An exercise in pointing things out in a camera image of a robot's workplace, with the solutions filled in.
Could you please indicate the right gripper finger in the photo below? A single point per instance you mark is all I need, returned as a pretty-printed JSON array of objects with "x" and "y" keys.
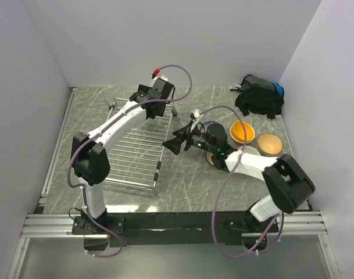
[
  {"x": 174, "y": 144},
  {"x": 184, "y": 131}
]

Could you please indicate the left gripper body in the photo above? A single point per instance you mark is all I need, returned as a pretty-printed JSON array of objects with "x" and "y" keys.
[{"x": 144, "y": 89}]

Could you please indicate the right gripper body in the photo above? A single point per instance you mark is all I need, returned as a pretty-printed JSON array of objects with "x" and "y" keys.
[{"x": 199, "y": 140}]

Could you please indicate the white and blue floral bowl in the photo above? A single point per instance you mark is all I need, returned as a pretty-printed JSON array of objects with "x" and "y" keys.
[{"x": 210, "y": 124}]

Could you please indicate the dark brown bowl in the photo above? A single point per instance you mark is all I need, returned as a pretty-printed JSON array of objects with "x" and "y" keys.
[{"x": 209, "y": 158}]

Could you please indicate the yellow bowl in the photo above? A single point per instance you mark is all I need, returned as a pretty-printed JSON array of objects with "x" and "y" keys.
[{"x": 241, "y": 131}]

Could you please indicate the beige bowl with brown marks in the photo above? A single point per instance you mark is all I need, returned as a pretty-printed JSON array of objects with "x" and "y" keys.
[{"x": 249, "y": 150}]

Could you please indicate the tan bowl with floral band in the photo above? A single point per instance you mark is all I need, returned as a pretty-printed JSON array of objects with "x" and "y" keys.
[{"x": 269, "y": 144}]

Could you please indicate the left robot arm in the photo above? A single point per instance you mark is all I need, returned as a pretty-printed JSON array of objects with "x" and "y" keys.
[{"x": 91, "y": 165}]

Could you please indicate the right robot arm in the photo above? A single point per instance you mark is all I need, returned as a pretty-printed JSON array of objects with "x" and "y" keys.
[{"x": 287, "y": 183}]

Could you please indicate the black cloth bundle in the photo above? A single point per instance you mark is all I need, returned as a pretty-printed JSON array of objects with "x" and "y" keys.
[{"x": 259, "y": 96}]

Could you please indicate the black base bar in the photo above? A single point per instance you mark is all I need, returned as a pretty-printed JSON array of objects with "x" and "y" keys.
[{"x": 165, "y": 228}]

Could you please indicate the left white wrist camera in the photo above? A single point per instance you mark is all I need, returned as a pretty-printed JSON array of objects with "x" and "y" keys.
[{"x": 157, "y": 76}]

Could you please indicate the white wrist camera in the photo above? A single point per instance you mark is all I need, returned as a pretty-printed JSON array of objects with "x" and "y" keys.
[
  {"x": 157, "y": 76},
  {"x": 195, "y": 116}
]

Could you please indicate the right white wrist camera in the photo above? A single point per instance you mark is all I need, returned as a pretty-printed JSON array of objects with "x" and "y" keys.
[{"x": 195, "y": 116}]

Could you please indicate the metal wire dish rack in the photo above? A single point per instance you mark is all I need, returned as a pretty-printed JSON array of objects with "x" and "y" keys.
[{"x": 135, "y": 160}]

